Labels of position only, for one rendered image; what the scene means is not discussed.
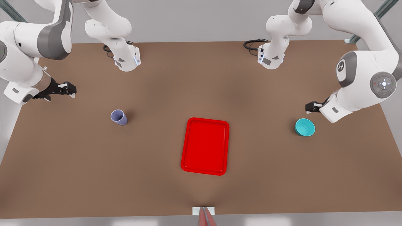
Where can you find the lavender plastic cup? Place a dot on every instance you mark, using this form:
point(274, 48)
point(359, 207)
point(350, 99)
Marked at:
point(119, 117)

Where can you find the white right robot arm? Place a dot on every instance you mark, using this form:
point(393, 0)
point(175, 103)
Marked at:
point(22, 40)

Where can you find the pale post foot plate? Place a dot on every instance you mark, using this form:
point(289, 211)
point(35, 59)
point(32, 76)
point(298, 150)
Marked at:
point(195, 211)
point(348, 40)

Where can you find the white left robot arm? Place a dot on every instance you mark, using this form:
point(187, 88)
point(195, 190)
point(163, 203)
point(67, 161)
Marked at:
point(361, 72)

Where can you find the teal bowl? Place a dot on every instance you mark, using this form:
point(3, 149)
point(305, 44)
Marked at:
point(304, 127)

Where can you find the red rectangular tray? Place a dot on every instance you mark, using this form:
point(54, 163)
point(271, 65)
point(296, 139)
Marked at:
point(205, 146)

